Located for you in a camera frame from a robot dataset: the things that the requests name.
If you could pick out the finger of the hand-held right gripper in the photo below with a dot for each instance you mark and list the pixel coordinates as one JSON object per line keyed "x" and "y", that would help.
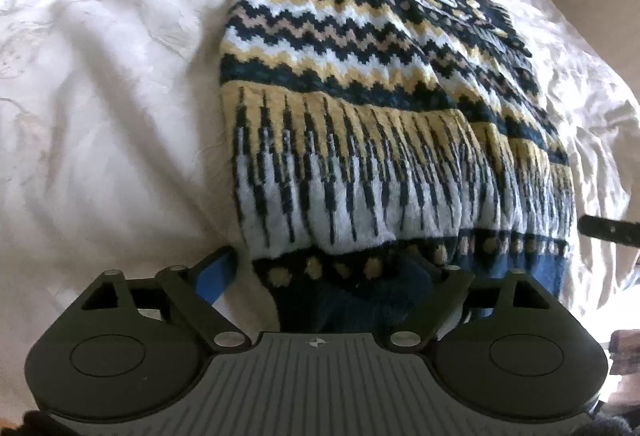
{"x": 611, "y": 229}

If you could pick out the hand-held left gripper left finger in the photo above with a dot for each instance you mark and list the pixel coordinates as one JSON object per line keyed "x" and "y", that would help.
{"x": 218, "y": 272}

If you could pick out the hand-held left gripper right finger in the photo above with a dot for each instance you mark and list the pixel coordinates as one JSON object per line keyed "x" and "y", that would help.
{"x": 442, "y": 302}

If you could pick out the patterned knit sweater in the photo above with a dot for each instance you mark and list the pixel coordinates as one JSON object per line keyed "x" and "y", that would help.
{"x": 350, "y": 106}

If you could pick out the bed with white floral cover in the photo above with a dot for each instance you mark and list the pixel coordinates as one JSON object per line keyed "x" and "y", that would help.
{"x": 110, "y": 81}

